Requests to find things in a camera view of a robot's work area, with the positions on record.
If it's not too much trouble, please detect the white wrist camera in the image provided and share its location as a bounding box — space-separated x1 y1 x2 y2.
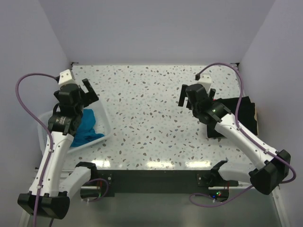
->
197 73 212 93
58 69 76 87

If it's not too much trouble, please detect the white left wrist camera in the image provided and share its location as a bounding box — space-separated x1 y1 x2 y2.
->
58 69 76 87

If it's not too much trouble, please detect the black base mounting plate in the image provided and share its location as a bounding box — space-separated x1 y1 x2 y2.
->
80 169 239 198

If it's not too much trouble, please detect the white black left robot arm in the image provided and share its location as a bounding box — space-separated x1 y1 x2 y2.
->
18 79 99 224

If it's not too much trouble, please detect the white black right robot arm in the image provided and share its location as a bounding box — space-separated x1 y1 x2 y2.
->
178 84 291 195

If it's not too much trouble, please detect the black folded t shirt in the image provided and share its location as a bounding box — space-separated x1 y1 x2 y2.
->
207 96 258 138

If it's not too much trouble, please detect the aluminium extrusion rail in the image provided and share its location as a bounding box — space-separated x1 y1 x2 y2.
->
272 187 291 227

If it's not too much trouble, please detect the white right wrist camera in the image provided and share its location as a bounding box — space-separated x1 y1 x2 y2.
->
197 73 212 93

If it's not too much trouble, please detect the blue t shirt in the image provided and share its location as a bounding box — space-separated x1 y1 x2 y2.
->
71 109 105 148

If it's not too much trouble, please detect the white plastic basket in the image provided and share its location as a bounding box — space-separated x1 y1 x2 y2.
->
37 97 113 154

